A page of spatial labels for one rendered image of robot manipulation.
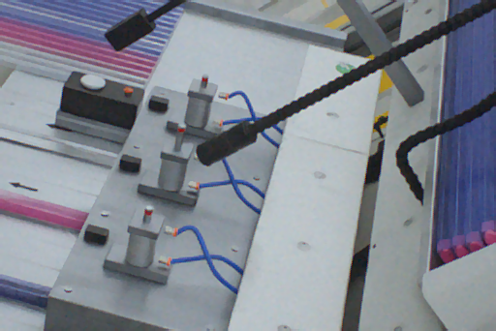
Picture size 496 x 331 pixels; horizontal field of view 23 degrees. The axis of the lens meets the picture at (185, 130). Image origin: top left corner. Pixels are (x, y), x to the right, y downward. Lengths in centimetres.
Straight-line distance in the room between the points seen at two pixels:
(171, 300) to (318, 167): 22
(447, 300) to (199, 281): 24
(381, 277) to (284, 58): 55
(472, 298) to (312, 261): 21
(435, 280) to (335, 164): 33
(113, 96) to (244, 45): 28
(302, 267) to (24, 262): 24
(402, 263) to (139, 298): 20
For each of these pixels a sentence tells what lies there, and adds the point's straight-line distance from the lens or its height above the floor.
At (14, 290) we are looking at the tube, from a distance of 101.
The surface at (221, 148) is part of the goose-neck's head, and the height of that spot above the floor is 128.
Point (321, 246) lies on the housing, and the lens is 100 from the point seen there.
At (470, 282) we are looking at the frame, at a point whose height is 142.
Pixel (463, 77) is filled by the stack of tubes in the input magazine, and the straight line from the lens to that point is 105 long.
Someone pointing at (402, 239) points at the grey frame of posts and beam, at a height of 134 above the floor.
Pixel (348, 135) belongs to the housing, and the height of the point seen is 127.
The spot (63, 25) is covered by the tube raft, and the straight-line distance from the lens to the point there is 139.
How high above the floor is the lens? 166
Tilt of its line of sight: 26 degrees down
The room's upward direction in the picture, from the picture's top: 61 degrees clockwise
